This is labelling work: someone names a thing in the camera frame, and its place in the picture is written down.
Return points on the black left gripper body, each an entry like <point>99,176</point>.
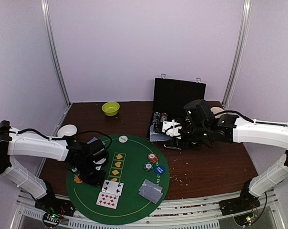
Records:
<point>88,175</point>

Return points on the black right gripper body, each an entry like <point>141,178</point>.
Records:
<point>179,142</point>

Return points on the blue playing card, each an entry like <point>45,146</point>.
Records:
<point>150,193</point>
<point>147,182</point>
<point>94,139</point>

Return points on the orange big blind button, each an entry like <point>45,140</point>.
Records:
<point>78,180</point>

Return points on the ace of clubs card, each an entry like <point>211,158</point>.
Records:
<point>112,187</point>

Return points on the white dealer button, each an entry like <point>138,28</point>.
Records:
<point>123,139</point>

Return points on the ten of diamonds card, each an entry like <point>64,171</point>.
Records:
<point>107,200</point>

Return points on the blue playing card deck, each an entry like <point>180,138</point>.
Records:
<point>157,137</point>

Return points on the red cream poker chip stack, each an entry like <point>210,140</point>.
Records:
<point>153,157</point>

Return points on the blue small blind button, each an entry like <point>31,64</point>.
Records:
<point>159,170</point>

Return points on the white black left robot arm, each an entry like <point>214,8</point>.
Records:
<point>30,142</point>

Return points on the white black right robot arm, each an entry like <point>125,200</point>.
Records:
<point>224,168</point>

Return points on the white patterned ceramic mug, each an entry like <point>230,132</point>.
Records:
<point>218,111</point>

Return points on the orange white bowl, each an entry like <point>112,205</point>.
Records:
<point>67,130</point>

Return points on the black poker chip case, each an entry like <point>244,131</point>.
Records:
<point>169,98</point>

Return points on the round green poker mat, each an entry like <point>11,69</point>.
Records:
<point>126,161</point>

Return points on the lime green plastic bowl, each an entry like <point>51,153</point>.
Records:
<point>111,108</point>

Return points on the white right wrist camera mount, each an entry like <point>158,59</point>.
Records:
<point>172,128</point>

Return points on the silver case handle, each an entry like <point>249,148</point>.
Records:
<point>173,147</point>

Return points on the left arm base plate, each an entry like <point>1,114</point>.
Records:
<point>60,207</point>

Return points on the silver aluminium frame post right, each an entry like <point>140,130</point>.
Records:
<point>241,41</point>

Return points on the silver aluminium frame post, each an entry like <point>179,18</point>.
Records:
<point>54,55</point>
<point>241,41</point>

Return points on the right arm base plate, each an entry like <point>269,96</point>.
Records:
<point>236,205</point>

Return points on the silver aluminium frame post left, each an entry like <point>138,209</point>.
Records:
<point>54,55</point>

